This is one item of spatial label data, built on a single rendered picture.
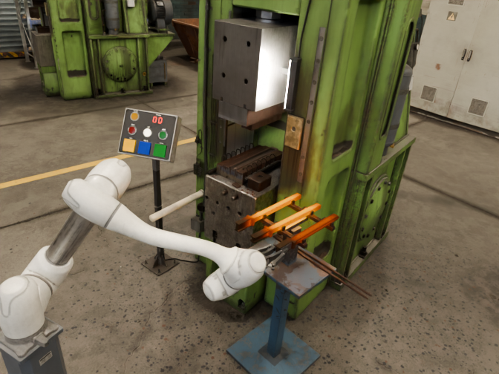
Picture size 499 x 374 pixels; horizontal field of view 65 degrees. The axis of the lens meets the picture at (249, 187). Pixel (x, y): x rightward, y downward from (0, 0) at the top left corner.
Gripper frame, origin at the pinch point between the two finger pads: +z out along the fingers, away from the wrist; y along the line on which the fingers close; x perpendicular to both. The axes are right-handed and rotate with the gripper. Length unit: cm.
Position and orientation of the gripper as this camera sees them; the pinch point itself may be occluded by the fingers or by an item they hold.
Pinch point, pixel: (284, 246)
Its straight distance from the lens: 169.5
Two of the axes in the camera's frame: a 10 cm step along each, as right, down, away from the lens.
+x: 0.7, -8.7, -4.9
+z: 7.1, -3.0, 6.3
